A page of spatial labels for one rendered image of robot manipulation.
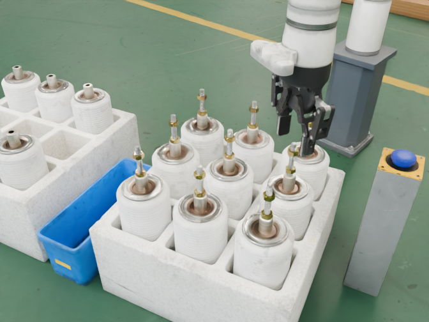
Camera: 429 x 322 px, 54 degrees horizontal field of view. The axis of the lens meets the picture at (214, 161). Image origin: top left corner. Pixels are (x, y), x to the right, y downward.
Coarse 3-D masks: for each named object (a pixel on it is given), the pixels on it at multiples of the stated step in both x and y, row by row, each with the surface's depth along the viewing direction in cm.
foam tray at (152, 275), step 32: (256, 192) 87; (96, 224) 78; (320, 224) 79; (96, 256) 81; (128, 256) 76; (160, 256) 73; (224, 256) 72; (320, 256) 92; (128, 288) 83; (160, 288) 77; (192, 288) 72; (224, 288) 68; (256, 288) 67; (288, 288) 67; (192, 320) 78; (224, 320) 73; (256, 320) 69; (288, 320) 65
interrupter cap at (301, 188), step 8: (272, 176) 78; (280, 176) 78; (296, 176) 78; (272, 184) 77; (280, 184) 77; (296, 184) 77; (304, 184) 77; (280, 192) 75; (288, 192) 75; (296, 192) 75; (304, 192) 75; (288, 200) 73; (296, 200) 73
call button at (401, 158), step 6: (396, 150) 72; (402, 150) 72; (396, 156) 71; (402, 156) 71; (408, 156) 71; (414, 156) 71; (396, 162) 70; (402, 162) 70; (408, 162) 70; (414, 162) 70
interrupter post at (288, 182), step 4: (284, 172) 75; (284, 176) 74; (288, 176) 74; (292, 176) 74; (284, 180) 75; (288, 180) 74; (292, 180) 74; (284, 184) 75; (288, 184) 74; (292, 184) 75; (284, 188) 76; (288, 188) 75; (292, 188) 75
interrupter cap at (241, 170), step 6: (216, 162) 82; (222, 162) 82; (240, 162) 82; (210, 168) 80; (216, 168) 80; (222, 168) 81; (240, 168) 80; (246, 168) 80; (216, 174) 79; (222, 174) 79; (228, 174) 79; (234, 174) 79; (240, 174) 79; (246, 174) 79; (222, 180) 77; (228, 180) 77; (234, 180) 77
